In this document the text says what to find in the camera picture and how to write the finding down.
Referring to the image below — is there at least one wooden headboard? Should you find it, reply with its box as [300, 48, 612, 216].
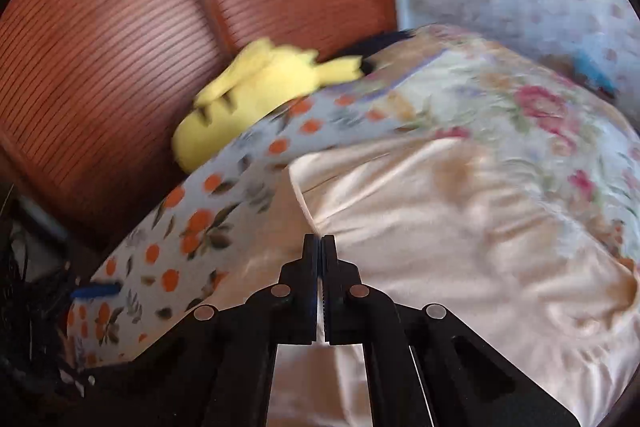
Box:
[0, 0, 401, 253]

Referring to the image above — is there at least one orange fruit print bed sheet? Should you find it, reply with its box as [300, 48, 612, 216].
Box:
[65, 94, 401, 368]

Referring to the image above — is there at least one blue plastic object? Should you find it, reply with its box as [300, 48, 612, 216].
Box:
[575, 49, 618, 95]

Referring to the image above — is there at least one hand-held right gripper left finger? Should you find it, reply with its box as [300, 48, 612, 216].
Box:
[87, 234, 321, 427]

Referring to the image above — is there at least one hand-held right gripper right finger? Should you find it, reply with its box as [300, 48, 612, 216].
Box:
[322, 234, 581, 427]

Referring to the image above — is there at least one floral quilt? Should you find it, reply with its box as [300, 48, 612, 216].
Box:
[320, 24, 640, 268]

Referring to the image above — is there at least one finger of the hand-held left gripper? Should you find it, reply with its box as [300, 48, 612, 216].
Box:
[70, 283, 124, 303]

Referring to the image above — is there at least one beige cloth garment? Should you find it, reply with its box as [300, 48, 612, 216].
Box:
[215, 139, 640, 427]

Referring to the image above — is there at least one yellow plush toy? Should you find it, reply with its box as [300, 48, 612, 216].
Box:
[172, 38, 363, 174]

